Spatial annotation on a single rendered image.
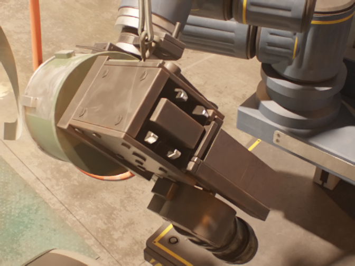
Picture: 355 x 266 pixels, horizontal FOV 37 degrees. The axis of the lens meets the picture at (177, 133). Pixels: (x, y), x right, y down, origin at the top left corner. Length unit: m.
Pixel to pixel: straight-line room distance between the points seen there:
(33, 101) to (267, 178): 0.28
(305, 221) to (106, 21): 2.33
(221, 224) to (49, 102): 0.23
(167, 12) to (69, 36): 2.84
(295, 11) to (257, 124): 0.64
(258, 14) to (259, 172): 0.47
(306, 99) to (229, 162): 0.94
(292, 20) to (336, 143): 0.59
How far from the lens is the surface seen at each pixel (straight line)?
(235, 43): 1.42
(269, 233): 1.85
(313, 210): 1.95
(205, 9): 1.00
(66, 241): 2.29
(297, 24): 0.97
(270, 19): 0.98
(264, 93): 1.55
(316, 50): 1.39
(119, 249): 2.23
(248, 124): 1.56
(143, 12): 0.52
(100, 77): 0.56
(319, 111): 1.51
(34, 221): 2.39
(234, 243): 0.65
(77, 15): 3.88
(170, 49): 0.77
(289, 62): 1.42
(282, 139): 1.52
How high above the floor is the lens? 1.77
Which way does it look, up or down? 40 degrees down
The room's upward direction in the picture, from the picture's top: straight up
